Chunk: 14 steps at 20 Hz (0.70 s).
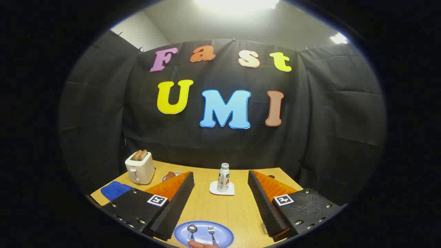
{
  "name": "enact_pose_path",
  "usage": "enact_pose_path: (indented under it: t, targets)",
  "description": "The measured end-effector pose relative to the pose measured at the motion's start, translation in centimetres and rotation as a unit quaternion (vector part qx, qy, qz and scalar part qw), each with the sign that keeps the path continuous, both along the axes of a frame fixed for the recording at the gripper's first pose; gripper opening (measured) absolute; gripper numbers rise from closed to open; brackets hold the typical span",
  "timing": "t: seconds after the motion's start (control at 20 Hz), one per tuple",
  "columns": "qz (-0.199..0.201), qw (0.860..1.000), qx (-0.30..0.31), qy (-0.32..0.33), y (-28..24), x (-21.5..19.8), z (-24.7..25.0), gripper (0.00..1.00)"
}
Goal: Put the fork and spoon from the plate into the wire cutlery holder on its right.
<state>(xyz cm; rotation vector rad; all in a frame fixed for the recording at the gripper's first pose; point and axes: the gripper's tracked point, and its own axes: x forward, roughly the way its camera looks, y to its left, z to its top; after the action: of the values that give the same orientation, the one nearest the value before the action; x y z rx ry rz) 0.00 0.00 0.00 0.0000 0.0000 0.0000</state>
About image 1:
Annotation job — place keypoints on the white square coaster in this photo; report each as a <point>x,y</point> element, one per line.
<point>213,190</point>

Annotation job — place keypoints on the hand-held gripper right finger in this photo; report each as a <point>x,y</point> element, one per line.
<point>263,206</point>

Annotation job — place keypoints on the grey oval food plate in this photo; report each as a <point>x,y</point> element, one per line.
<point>164,179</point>

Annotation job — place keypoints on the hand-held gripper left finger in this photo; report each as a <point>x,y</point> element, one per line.
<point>175,206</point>

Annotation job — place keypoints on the white toaster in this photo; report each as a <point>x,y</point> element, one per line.
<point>139,170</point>

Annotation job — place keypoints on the white bottle with green label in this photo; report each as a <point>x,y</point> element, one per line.
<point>223,181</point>

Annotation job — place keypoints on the brown toast slice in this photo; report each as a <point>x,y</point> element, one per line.
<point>143,154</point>
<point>136,156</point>

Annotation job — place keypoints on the bright ceiling light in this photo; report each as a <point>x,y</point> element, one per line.
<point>237,3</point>

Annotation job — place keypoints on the blue round plate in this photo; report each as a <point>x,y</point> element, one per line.
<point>201,234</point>

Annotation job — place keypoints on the brown meat slice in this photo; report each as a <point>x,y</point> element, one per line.
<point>170,175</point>

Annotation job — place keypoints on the blue folded cloth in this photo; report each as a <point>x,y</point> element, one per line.
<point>113,190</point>

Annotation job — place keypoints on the small ceiling light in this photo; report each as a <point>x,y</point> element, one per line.
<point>339,38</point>

